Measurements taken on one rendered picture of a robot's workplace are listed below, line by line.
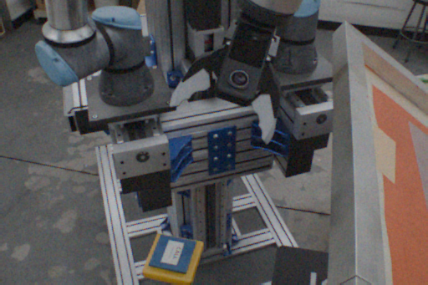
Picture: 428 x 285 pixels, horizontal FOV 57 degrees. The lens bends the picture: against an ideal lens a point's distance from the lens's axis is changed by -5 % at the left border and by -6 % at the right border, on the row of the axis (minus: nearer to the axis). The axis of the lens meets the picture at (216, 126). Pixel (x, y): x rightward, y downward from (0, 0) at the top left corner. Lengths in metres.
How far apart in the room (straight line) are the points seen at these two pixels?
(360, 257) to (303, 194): 2.21
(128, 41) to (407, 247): 0.75
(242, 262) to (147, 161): 1.06
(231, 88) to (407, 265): 0.28
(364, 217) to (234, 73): 0.21
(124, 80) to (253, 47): 0.62
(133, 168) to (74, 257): 1.37
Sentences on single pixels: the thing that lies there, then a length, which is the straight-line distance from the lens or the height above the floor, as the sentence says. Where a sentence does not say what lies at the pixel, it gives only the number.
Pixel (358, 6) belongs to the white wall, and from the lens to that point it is 4.57.
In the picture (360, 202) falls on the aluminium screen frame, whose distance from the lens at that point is 0.44.
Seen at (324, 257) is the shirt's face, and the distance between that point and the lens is 1.14.
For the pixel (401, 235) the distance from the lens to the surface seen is 0.54.
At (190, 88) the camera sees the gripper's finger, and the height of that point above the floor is 1.56.
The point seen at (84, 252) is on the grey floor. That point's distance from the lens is 2.38.
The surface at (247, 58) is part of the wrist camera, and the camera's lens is 0.48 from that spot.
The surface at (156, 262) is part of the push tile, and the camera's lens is 1.09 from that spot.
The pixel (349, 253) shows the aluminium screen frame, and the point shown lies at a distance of 0.40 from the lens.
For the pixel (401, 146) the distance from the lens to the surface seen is 0.70.
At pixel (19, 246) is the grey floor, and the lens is 2.53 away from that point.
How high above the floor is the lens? 1.87
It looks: 38 degrees down
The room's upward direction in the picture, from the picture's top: straight up
